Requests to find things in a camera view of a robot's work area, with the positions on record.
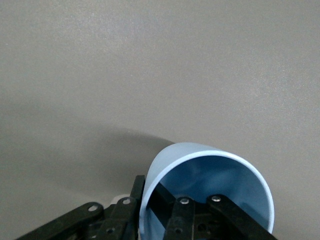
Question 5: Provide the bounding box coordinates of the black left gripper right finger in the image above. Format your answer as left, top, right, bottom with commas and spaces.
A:
149, 183, 279, 240

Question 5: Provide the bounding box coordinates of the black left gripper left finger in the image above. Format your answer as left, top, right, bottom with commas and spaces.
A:
14, 174, 146, 240

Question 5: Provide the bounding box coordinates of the light blue cup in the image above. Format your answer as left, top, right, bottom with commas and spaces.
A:
138, 141, 276, 240

